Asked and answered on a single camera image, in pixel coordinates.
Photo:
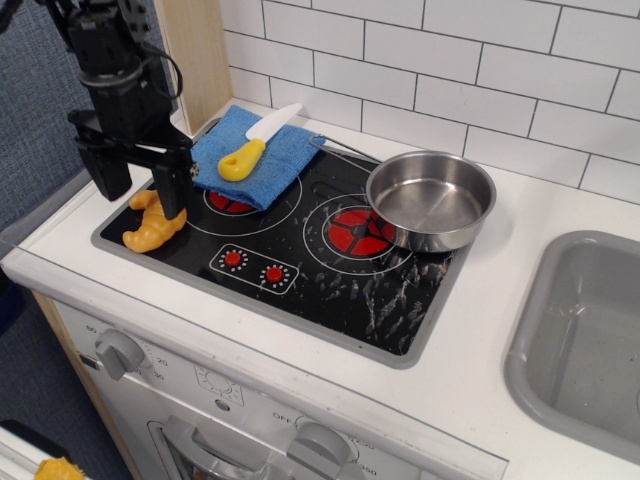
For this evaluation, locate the wooden side post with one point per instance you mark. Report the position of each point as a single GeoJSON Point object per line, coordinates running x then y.
{"type": "Point", "coordinates": [193, 35]}

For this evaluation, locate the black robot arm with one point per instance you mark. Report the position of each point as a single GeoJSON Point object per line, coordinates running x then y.
{"type": "Point", "coordinates": [83, 90]}

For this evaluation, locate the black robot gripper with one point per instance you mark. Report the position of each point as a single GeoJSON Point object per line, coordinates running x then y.
{"type": "Point", "coordinates": [132, 101]}

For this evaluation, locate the blue microfiber towel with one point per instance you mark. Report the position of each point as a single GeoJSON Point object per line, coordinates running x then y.
{"type": "Point", "coordinates": [275, 162]}

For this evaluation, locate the grey oven knob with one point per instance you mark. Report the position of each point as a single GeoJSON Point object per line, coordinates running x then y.
{"type": "Point", "coordinates": [118, 353]}
{"type": "Point", "coordinates": [319, 449]}

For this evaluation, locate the stainless steel pan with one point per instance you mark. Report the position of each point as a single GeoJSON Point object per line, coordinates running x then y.
{"type": "Point", "coordinates": [423, 201]}

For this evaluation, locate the yellow object in corner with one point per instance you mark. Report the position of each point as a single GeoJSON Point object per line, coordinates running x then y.
{"type": "Point", "coordinates": [58, 469]}

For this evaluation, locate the grey right oven knob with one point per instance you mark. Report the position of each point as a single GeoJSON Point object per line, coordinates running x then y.
{"type": "Point", "coordinates": [319, 449]}

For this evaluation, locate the silver oven door handle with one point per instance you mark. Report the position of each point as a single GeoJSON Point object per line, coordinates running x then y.
{"type": "Point", "coordinates": [196, 462]}

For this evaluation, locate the grey left oven knob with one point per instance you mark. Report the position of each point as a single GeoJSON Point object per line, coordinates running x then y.
{"type": "Point", "coordinates": [118, 353]}

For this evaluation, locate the black toy stove top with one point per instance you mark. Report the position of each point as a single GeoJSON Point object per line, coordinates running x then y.
{"type": "Point", "coordinates": [314, 260]}

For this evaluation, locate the yellow plastic toy croissant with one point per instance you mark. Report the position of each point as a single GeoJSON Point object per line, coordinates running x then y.
{"type": "Point", "coordinates": [155, 228]}

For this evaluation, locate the yellow-handled toy knife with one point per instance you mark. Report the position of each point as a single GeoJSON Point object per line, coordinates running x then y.
{"type": "Point", "coordinates": [238, 165]}

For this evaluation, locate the grey plastic sink basin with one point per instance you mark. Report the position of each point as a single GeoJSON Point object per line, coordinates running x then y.
{"type": "Point", "coordinates": [573, 364]}

